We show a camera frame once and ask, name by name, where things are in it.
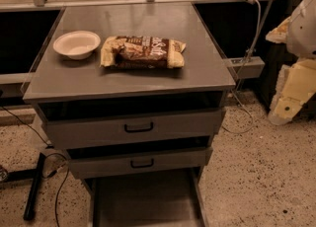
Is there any white paper bowl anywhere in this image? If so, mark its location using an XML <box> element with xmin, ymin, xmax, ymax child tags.
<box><xmin>53</xmin><ymin>31</ymin><xmax>101</xmax><ymax>60</ymax></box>

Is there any open bottom drawer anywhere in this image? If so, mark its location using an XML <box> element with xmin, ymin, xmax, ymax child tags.
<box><xmin>91</xmin><ymin>169</ymin><xmax>209</xmax><ymax>227</ymax></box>

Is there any white cable with plug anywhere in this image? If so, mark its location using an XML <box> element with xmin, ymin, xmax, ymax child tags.
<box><xmin>205</xmin><ymin>0</ymin><xmax>265</xmax><ymax>135</ymax></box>

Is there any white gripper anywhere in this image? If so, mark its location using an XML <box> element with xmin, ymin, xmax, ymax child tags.
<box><xmin>266</xmin><ymin>0</ymin><xmax>316</xmax><ymax>125</ymax></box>

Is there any black floor cable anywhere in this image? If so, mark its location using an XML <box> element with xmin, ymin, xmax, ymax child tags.
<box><xmin>0</xmin><ymin>106</ymin><xmax>71</xmax><ymax>227</ymax></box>

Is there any middle grey drawer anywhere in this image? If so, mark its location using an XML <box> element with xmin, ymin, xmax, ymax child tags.
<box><xmin>69</xmin><ymin>147</ymin><xmax>212</xmax><ymax>180</ymax></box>

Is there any black floor stand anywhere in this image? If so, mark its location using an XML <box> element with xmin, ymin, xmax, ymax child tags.
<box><xmin>0</xmin><ymin>153</ymin><xmax>45</xmax><ymax>221</ymax></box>

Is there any grey drawer cabinet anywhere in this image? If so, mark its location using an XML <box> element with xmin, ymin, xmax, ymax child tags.
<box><xmin>24</xmin><ymin>3</ymin><xmax>234</xmax><ymax>227</ymax></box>

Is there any brown chip bag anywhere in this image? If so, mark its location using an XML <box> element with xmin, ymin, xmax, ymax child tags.
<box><xmin>100</xmin><ymin>36</ymin><xmax>186</xmax><ymax>69</ymax></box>

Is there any grey drawer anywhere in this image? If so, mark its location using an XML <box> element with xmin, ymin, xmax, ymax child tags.
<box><xmin>69</xmin><ymin>147</ymin><xmax>212</xmax><ymax>180</ymax></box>
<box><xmin>42</xmin><ymin>109</ymin><xmax>225</xmax><ymax>149</ymax></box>

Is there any top grey drawer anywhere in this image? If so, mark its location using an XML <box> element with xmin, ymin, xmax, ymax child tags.
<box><xmin>42</xmin><ymin>109</ymin><xmax>225</xmax><ymax>149</ymax></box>

